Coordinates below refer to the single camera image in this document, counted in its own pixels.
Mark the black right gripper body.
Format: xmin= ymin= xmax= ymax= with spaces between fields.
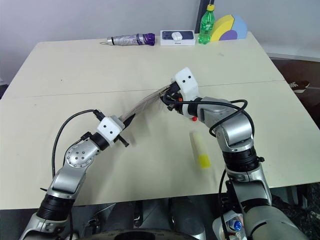
xmin=163 ymin=81 xmax=185 ymax=114

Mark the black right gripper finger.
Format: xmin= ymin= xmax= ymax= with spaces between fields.
xmin=160 ymin=94 xmax=176 ymax=113
xmin=166 ymin=79 xmax=180 ymax=95

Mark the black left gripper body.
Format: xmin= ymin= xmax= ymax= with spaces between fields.
xmin=110 ymin=114 xmax=126 ymax=145

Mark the translucent grid pouch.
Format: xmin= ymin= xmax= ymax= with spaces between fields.
xmin=119 ymin=84 xmax=174 ymax=121

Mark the yellow highlighter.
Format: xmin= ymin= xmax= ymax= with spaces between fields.
xmin=189 ymin=130 xmax=212 ymax=171

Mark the white phone box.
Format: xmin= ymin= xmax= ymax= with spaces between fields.
xmin=159 ymin=29 xmax=197 ymax=47

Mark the folded silver purple umbrella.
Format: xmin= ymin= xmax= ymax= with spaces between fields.
xmin=100 ymin=32 xmax=156 ymax=47

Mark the green plastic bottle yellow cap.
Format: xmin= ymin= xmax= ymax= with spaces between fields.
xmin=198 ymin=3 xmax=216 ymax=45

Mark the yellow blue purple foam arch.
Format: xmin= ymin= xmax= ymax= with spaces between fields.
xmin=209 ymin=14 xmax=249 ymax=42

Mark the dark red shoe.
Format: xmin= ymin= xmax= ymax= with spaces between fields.
xmin=289 ymin=80 xmax=312 ymax=94

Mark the clear water bottle blue cap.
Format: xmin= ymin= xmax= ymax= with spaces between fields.
xmin=225 ymin=216 xmax=244 ymax=233

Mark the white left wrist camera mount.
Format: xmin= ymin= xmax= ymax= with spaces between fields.
xmin=96 ymin=116 xmax=125 ymax=146

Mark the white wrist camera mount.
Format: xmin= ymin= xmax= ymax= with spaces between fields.
xmin=173 ymin=67 xmax=200 ymax=101
xmin=96 ymin=116 xmax=125 ymax=146

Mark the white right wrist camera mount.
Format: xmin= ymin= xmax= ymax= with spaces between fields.
xmin=173 ymin=67 xmax=200 ymax=101

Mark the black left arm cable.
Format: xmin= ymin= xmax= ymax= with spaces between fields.
xmin=51 ymin=108 xmax=107 ymax=177

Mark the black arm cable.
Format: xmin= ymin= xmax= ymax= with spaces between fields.
xmin=167 ymin=96 xmax=256 ymax=138
xmin=51 ymin=108 xmax=107 ymax=177

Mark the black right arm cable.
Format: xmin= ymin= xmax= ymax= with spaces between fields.
xmin=167 ymin=96 xmax=256 ymax=138

